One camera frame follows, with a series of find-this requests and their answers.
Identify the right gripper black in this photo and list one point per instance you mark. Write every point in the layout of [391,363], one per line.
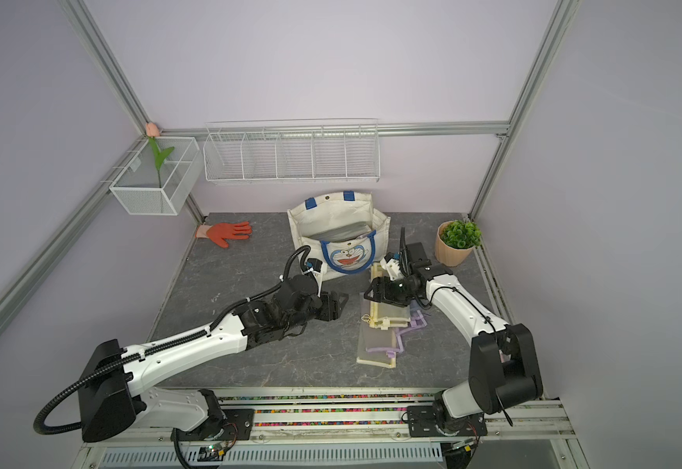
[381,291]

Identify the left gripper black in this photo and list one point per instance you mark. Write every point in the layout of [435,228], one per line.
[331,310]

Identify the grey mesh pouch front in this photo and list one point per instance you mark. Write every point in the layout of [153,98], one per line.
[344,233]

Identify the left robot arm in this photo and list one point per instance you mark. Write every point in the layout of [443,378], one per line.
[119,387]

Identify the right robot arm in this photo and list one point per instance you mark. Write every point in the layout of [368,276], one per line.
[503,366]

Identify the yellow mesh pouch bottom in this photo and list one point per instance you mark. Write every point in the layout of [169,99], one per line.
[373,359]

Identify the purple mesh pouch under pile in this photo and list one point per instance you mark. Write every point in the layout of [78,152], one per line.
[402,334]

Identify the white canvas Doraemon tote bag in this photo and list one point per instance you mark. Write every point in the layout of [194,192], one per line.
[326,212]

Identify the green plant in beige pot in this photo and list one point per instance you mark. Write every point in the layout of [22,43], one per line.
[455,241]

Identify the red rubber glove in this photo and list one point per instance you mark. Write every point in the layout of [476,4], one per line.
[221,233]

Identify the white slotted vent grille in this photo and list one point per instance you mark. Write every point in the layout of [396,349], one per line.
[274,455]

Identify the artificial pink tulip flower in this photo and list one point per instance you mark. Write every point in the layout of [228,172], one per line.
[160,154]

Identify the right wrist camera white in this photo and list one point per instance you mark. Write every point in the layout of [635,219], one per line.
[391,266]

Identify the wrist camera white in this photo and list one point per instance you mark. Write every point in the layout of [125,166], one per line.
[312,266]
[391,266]

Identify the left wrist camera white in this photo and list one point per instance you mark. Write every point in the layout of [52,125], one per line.
[312,266]

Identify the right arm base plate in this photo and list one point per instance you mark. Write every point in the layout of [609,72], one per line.
[432,420]

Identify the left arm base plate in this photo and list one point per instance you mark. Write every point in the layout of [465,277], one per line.
[234,427]

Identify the long white wire wall basket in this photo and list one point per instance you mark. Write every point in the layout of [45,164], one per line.
[292,150]

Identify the small white mesh wall basket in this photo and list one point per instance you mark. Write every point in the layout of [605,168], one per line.
[136,186]

